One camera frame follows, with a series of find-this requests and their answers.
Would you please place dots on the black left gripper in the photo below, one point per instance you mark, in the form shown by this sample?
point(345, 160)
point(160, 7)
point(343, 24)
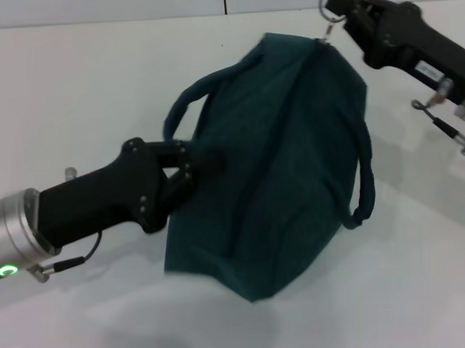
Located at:
point(101, 200)

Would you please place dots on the dark teal insulated lunch bag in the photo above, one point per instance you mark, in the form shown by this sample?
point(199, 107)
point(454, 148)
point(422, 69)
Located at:
point(279, 171)

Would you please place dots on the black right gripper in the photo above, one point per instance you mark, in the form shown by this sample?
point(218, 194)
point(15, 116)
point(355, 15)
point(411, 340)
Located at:
point(416, 43)

